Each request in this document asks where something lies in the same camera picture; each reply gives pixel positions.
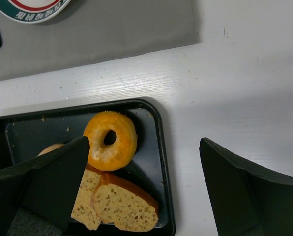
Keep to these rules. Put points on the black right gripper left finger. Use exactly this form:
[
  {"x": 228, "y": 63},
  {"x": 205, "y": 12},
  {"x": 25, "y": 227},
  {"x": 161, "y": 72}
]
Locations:
[{"x": 38, "y": 195}]

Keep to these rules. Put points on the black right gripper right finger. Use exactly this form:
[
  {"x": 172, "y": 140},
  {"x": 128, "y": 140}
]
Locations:
[{"x": 247, "y": 199}]

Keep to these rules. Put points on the large seeded bread slice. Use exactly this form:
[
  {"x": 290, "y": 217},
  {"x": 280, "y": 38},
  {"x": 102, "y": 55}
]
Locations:
[{"x": 83, "y": 212}]

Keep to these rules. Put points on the crusted seeded bread slice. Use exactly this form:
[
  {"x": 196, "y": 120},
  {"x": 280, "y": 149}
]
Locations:
[{"x": 130, "y": 208}]

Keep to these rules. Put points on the small orange bun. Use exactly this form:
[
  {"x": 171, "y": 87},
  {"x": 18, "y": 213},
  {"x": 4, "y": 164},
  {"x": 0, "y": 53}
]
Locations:
[{"x": 50, "y": 148}]

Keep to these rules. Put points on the black baking tray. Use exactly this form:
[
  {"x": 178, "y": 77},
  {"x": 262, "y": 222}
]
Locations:
[{"x": 23, "y": 136}]

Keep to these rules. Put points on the orange glazed donut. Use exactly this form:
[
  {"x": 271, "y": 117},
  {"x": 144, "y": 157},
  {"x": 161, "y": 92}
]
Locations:
[{"x": 112, "y": 140}]

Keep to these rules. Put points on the grey placemat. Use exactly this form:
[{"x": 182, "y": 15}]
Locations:
[{"x": 93, "y": 31}]

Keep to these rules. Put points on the white plate with teal rim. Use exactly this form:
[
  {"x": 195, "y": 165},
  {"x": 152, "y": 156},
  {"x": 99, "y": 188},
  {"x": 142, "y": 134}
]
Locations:
[{"x": 32, "y": 11}]

